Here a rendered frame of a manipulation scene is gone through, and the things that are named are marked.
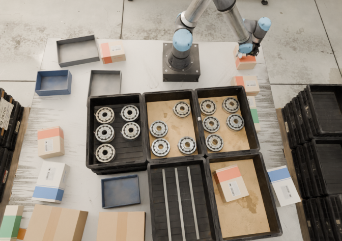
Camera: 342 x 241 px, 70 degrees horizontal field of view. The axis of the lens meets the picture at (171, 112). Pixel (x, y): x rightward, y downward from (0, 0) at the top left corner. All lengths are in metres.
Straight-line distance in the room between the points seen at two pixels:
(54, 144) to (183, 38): 0.96
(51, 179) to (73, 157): 0.18
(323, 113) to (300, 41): 1.28
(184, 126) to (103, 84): 0.64
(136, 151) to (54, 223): 0.51
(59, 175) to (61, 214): 0.22
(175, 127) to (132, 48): 0.74
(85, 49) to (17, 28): 1.48
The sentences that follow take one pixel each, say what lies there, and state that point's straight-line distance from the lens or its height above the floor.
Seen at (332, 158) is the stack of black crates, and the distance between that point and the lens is 2.26.
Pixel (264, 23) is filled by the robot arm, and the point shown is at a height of 1.11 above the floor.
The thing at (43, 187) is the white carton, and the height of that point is 0.79.
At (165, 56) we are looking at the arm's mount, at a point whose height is 0.81.
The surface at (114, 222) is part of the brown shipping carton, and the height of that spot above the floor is 0.86.
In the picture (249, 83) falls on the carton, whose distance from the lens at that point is 1.72.
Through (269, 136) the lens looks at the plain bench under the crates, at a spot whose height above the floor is 0.70.
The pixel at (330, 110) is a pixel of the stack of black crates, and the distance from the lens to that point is 2.27.
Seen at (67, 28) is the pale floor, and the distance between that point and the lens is 3.08.
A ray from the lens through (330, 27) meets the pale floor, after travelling 3.64.
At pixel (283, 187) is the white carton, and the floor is 0.79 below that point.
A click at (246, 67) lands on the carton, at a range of 1.84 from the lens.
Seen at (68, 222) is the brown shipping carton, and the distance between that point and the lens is 1.36.
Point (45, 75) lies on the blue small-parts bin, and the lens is 1.85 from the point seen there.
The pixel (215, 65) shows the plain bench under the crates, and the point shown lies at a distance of 1.82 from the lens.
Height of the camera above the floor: 2.15
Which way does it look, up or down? 66 degrees down
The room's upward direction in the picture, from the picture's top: 8 degrees clockwise
